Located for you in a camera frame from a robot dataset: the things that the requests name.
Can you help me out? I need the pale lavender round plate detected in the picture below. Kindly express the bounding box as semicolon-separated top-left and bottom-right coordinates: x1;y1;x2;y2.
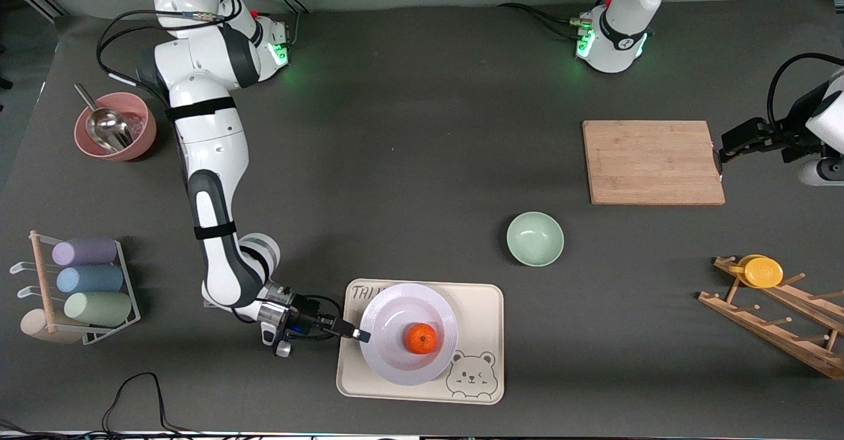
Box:
359;283;459;387

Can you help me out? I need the orange fruit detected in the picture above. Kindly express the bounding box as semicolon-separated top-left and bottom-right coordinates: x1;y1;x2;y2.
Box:
405;323;438;355

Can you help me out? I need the cream tray with bear print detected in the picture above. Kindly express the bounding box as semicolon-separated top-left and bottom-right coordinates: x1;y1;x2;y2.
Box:
336;278;505;405

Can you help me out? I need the wooden cutting board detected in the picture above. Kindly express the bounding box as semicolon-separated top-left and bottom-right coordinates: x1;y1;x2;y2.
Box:
582;120;726;206

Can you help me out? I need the yellow cup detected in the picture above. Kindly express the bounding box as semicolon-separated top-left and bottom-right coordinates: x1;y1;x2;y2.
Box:
744;257;785;289

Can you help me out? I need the wooden peg dish rack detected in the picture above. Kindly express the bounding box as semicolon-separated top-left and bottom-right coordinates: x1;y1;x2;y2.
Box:
698;255;844;381

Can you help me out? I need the light green bowl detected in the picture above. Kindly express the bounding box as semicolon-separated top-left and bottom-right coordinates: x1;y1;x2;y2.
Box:
506;212;565;267

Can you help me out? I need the green cup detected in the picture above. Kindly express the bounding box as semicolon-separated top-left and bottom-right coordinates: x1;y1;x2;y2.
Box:
64;292;133;327

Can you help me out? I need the blue cup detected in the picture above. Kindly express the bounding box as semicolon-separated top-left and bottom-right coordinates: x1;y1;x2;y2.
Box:
56;266;125;294

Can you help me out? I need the purple cup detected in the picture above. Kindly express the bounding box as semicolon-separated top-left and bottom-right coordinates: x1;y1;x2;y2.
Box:
51;237;118;267

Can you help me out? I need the pink bowl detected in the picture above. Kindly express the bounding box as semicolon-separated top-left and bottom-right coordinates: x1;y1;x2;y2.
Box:
74;92;158;162

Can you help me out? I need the metal scoop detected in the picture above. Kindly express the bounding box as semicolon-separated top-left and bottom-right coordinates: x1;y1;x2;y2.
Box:
74;83;134;152

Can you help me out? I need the beige cup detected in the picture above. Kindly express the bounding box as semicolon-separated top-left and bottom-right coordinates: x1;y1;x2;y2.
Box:
20;309;83;345

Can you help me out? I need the black floor cable loop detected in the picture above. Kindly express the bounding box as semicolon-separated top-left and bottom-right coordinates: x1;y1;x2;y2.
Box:
99;372;205;437

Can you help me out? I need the black left arm base cable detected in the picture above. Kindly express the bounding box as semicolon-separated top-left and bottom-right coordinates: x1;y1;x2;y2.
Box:
498;0;617;42

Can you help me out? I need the white wire cup rack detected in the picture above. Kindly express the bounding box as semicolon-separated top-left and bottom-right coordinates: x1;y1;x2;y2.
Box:
9;230;141;346

